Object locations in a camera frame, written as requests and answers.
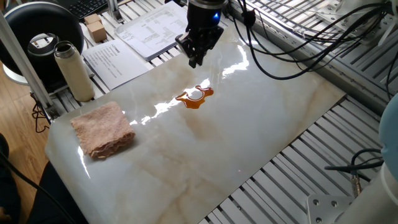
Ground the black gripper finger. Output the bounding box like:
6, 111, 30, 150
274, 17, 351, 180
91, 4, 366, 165
198, 26, 224, 66
175, 33, 203, 68

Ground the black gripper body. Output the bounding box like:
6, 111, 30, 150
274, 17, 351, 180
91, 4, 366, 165
185, 0, 228, 40

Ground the pink terry cloth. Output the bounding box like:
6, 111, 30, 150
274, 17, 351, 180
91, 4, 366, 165
70, 101, 137, 160

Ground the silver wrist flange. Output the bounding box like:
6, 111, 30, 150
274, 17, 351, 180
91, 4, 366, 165
188, 0, 229, 9

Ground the printed paper stack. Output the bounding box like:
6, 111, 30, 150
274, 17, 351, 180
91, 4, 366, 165
114, 1, 190, 62

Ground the amber liquid spill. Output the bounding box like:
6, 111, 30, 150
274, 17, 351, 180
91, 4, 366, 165
175, 85, 215, 110

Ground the single printed paper sheet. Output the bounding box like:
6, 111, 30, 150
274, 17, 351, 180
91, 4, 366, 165
81, 39, 150, 91

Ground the large wooden block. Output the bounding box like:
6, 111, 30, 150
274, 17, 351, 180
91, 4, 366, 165
86, 21, 108, 44

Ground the small wooden block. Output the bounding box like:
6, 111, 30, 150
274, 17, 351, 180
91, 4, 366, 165
83, 13, 103, 26

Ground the marble pattern tile slab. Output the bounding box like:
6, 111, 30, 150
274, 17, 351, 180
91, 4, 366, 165
45, 23, 346, 224

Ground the black keyboard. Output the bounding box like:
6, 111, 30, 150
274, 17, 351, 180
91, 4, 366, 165
67, 0, 109, 21

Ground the cream thermos bottle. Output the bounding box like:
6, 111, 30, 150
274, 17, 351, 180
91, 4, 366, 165
53, 40, 96, 103

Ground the perforated metal plate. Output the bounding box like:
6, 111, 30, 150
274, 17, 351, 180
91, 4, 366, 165
315, 0, 398, 45

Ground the round black chair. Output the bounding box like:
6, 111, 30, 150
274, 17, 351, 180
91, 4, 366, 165
0, 1, 85, 94

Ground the silver base mounting plate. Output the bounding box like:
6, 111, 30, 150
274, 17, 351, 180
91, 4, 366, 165
306, 194, 355, 224

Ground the black cable clip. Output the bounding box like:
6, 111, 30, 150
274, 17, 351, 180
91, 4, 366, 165
242, 11, 257, 27

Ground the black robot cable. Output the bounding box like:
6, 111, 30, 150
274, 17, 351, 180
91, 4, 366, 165
229, 0, 392, 63
241, 0, 388, 81

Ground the upright aluminium bracket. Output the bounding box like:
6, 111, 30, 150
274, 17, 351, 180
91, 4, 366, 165
107, 0, 125, 24

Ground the thin black floor cable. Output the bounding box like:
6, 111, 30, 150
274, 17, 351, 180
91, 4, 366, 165
30, 93, 51, 134

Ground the aluminium frame post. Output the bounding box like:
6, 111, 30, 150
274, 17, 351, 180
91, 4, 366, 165
0, 12, 60, 121

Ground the silver cable connector plug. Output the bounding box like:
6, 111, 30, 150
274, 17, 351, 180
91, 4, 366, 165
349, 169, 364, 200

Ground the thick black floor cable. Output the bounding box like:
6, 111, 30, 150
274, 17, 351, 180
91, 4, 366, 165
0, 151, 76, 224

